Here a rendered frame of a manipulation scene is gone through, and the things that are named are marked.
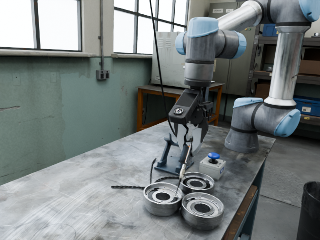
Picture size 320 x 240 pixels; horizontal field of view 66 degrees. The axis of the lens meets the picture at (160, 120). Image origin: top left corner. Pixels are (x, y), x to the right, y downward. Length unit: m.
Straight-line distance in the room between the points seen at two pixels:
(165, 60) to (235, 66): 1.75
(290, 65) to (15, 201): 0.97
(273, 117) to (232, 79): 3.49
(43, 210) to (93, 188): 0.15
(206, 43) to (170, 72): 2.37
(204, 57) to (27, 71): 1.70
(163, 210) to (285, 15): 0.76
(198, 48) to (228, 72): 3.89
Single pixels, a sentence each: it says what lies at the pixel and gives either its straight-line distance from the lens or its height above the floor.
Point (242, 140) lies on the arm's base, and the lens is 1.13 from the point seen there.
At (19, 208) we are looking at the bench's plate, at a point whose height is 0.80.
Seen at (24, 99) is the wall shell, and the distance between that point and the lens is 2.17.
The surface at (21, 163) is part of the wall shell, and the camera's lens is 2.28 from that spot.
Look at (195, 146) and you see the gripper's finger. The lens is 0.69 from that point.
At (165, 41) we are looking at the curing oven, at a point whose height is 1.32.
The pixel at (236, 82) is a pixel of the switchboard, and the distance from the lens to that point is 4.48.
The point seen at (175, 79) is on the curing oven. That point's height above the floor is 0.89.
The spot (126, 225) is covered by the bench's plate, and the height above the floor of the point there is 0.80.
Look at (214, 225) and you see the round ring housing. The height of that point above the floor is 0.82.
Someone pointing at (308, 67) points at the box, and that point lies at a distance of 4.02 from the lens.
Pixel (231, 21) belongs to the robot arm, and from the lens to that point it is 0.92.
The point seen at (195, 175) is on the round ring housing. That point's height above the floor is 0.83.
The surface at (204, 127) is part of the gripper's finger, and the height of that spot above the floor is 1.01.
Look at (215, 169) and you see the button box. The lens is 0.85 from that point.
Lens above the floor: 1.20
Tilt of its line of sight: 15 degrees down
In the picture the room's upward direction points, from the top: 4 degrees clockwise
